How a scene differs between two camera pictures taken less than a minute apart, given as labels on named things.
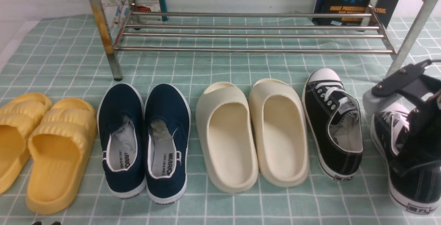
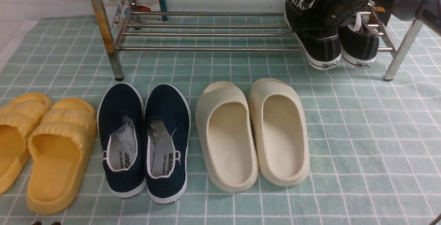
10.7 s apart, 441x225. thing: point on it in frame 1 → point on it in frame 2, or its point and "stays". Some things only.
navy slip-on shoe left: x=120 y=118 stays
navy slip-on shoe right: x=167 y=123 stays
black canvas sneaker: x=335 y=120 → x=320 y=45
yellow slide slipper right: x=57 y=146 stays
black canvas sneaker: x=415 y=187 → x=359 y=42
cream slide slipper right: x=280 y=133 stays
